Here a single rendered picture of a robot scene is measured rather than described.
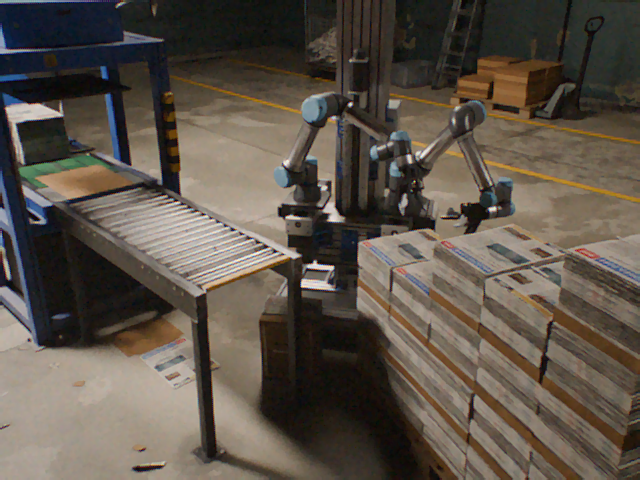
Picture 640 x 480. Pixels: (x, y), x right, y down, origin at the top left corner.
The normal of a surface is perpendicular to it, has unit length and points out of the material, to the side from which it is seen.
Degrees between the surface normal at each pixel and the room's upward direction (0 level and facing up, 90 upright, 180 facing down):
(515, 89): 90
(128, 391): 0
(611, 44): 90
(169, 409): 0
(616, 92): 90
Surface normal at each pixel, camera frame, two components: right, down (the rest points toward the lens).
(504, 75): -0.75, 0.28
